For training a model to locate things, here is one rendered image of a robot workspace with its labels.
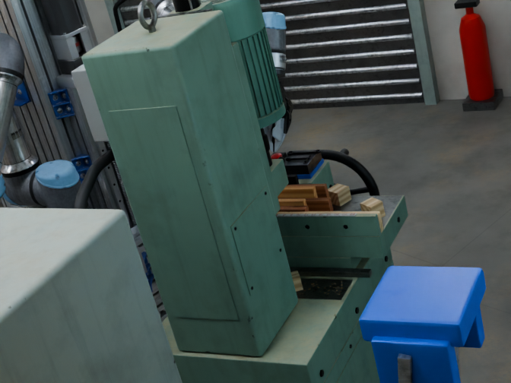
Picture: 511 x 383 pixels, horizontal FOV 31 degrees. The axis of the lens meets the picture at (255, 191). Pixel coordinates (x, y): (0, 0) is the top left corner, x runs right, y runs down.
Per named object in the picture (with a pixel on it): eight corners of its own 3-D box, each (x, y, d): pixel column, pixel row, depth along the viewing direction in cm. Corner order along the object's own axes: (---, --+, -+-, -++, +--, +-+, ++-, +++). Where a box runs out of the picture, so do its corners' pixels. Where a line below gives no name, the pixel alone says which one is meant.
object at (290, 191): (321, 211, 232) (315, 185, 229) (318, 214, 231) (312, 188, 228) (247, 212, 242) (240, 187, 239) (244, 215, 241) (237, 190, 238)
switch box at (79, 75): (141, 121, 197) (119, 52, 191) (116, 140, 189) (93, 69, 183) (118, 123, 200) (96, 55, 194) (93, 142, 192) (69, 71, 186)
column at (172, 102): (301, 302, 215) (225, 7, 186) (264, 359, 197) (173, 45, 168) (219, 298, 225) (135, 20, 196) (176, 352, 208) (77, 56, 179)
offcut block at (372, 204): (374, 211, 225) (371, 197, 224) (385, 215, 222) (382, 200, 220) (363, 217, 224) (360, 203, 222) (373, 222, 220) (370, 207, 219)
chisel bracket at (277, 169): (290, 188, 229) (283, 158, 226) (268, 215, 218) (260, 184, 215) (265, 188, 233) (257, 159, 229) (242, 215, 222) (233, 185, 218)
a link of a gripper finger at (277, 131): (265, 150, 236) (265, 115, 236) (276, 152, 241) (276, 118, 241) (277, 150, 234) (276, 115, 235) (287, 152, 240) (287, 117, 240)
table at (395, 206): (419, 197, 239) (415, 177, 237) (385, 258, 215) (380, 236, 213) (220, 200, 268) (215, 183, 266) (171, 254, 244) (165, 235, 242)
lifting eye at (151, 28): (163, 26, 184) (153, -5, 182) (148, 36, 180) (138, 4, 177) (157, 26, 185) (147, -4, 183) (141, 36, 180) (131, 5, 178)
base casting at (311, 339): (394, 258, 240) (388, 228, 237) (317, 399, 195) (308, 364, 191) (245, 256, 261) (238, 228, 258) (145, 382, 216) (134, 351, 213)
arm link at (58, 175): (71, 215, 265) (55, 174, 260) (37, 214, 272) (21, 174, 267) (95, 196, 274) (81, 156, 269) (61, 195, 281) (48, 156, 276)
